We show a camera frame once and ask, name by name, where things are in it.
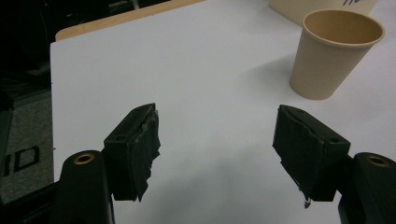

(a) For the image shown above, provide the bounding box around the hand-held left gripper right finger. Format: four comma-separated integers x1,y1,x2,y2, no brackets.
272,104,352,209

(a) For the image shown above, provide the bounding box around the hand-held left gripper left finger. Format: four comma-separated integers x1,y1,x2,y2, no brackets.
103,103,162,203

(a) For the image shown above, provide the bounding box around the white table sheet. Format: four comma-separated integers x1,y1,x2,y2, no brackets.
49,0,396,224

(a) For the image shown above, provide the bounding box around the tan paper cup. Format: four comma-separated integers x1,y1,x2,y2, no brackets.
289,8,386,101

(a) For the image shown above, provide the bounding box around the large beige paper container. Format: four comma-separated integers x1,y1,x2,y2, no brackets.
268,0,379,27

